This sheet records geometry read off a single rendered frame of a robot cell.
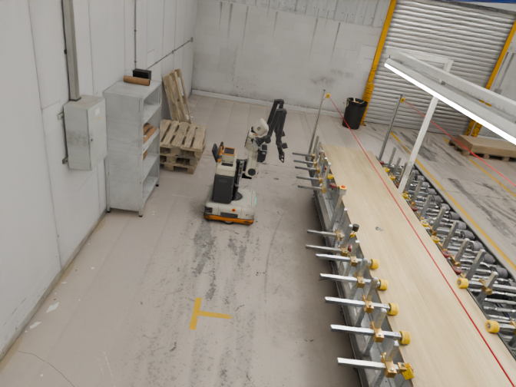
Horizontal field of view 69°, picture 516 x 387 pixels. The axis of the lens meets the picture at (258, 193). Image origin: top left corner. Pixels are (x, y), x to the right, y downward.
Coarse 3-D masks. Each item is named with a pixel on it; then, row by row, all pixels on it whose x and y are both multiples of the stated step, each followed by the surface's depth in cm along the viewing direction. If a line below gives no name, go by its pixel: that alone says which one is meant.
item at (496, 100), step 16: (416, 64) 309; (448, 64) 386; (448, 80) 255; (464, 80) 245; (480, 96) 218; (496, 96) 204; (432, 112) 410; (512, 112) 190; (416, 144) 428; (400, 192) 457
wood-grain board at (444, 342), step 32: (352, 160) 522; (352, 192) 433; (384, 192) 447; (384, 224) 378; (416, 224) 389; (384, 256) 328; (416, 256) 336; (416, 288) 296; (448, 288) 303; (416, 320) 265; (448, 320) 270; (480, 320) 275; (416, 352) 239; (448, 352) 243; (480, 352) 247; (416, 384) 218; (448, 384) 222; (480, 384) 225
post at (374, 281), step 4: (372, 280) 257; (376, 280) 256; (372, 284) 258; (376, 284) 258; (368, 288) 263; (372, 288) 260; (368, 292) 262; (372, 292) 261; (368, 296) 263; (360, 308) 272; (360, 312) 271; (364, 312) 270; (356, 316) 277; (360, 316) 273; (356, 320) 276; (360, 320) 275; (356, 324) 276; (360, 324) 276
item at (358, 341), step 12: (312, 180) 499; (324, 204) 438; (324, 216) 415; (324, 228) 399; (336, 264) 341; (348, 288) 314; (348, 312) 290; (348, 324) 286; (360, 336) 270; (360, 348) 261; (360, 360) 253; (360, 372) 250; (372, 372) 244
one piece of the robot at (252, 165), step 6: (246, 138) 476; (252, 138) 455; (246, 144) 466; (252, 150) 470; (258, 150) 470; (252, 156) 474; (246, 162) 493; (252, 162) 473; (258, 162) 491; (246, 168) 478; (252, 168) 477; (258, 168) 477; (246, 174) 482; (252, 174) 481
